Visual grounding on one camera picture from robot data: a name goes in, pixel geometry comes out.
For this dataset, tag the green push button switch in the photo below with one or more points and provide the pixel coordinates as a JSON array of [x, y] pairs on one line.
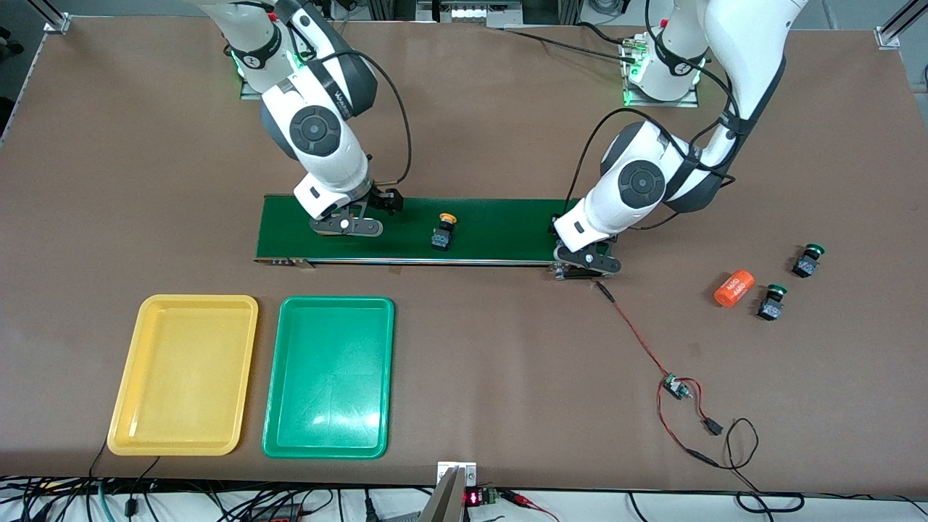
[[803, 265], [770, 308]]

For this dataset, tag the dark frame with white light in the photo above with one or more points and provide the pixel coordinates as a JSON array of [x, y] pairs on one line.
[[471, 13]]

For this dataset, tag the yellow plastic tray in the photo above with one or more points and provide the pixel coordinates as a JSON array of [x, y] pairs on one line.
[[181, 370]]

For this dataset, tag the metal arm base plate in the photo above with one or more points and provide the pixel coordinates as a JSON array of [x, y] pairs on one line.
[[250, 95], [663, 104]]

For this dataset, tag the red clip lead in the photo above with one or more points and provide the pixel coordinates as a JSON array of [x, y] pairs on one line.
[[516, 497]]

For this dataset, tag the orange cylinder with 4680 print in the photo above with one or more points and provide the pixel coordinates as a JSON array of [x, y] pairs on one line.
[[734, 288]]

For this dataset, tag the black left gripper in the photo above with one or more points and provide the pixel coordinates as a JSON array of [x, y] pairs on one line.
[[551, 229]]

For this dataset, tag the small circuit board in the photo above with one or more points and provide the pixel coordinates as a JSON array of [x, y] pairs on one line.
[[678, 388]]

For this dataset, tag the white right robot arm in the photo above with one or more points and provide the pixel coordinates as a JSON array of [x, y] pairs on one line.
[[315, 130]]

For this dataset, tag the green conveyor belt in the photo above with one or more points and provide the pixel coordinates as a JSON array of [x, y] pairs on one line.
[[500, 228]]

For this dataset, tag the green plastic tray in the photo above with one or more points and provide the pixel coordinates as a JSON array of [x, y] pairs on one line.
[[330, 377]]

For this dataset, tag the aluminium corner profile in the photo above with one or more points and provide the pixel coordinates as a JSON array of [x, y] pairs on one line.
[[58, 24], [888, 36]]

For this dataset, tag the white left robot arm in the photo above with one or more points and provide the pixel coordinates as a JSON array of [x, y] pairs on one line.
[[641, 181]]

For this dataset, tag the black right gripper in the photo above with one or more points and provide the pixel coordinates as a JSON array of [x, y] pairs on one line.
[[380, 199]]

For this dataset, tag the yellow push button switch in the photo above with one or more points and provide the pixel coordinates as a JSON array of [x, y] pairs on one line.
[[441, 239]]

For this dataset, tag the grey metal camera mount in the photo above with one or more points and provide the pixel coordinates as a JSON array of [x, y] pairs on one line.
[[444, 500]]

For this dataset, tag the small red LED display module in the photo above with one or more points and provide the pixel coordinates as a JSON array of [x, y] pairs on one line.
[[473, 498]]

